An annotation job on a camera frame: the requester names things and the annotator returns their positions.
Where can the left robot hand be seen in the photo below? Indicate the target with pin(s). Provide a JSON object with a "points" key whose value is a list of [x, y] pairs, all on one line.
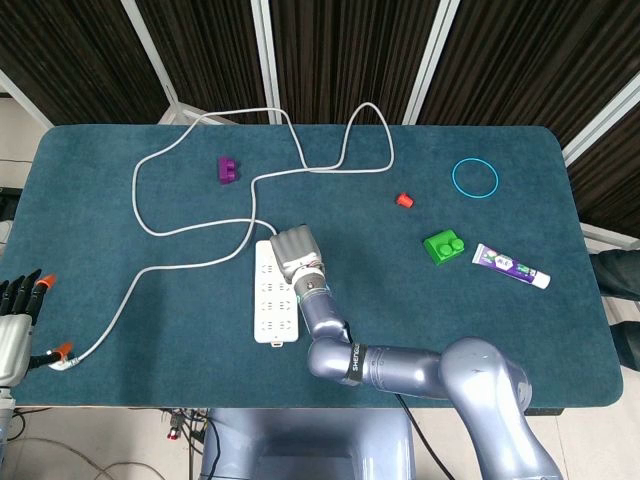
{"points": [[10, 345]]}

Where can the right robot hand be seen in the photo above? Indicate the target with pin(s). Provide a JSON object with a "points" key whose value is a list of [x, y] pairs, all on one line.
{"points": [[297, 247]]}

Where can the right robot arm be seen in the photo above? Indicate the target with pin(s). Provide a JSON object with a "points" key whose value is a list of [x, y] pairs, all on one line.
{"points": [[410, 367]]}

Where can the white power strip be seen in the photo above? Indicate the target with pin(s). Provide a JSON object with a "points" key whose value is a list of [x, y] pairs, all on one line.
{"points": [[270, 310]]}

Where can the purple toy block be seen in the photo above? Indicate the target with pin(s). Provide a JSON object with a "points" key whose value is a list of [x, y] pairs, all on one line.
{"points": [[225, 170]]}

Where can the small red cap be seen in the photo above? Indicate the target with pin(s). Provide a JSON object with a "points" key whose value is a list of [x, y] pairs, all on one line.
{"points": [[404, 199]]}

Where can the black floor device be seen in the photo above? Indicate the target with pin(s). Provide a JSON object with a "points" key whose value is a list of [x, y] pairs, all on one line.
{"points": [[7, 205]]}

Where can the green toy block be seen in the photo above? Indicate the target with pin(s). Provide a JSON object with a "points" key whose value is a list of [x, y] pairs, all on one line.
{"points": [[440, 247]]}

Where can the cyan rubber band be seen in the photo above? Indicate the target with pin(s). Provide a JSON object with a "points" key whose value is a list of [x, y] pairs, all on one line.
{"points": [[453, 178]]}

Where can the red tipped connector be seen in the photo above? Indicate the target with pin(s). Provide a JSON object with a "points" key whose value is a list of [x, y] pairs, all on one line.
{"points": [[174, 434]]}

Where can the blue-grey robot torso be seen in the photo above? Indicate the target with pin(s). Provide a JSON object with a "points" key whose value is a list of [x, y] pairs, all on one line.
{"points": [[300, 440]]}

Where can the purple white toothpaste tube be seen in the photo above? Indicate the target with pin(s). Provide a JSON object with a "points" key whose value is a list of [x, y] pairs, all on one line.
{"points": [[500, 262]]}

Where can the dark ribbed partition panel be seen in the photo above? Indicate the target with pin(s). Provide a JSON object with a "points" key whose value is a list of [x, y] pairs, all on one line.
{"points": [[350, 50], [615, 175], [75, 50], [210, 50], [525, 50]]}

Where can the teal table cloth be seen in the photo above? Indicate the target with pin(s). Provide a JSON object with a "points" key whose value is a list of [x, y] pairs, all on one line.
{"points": [[500, 320]]}

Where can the white partition post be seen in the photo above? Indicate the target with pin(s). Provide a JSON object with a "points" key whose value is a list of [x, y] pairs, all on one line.
{"points": [[434, 50], [150, 45], [600, 127], [25, 102], [265, 50]]}

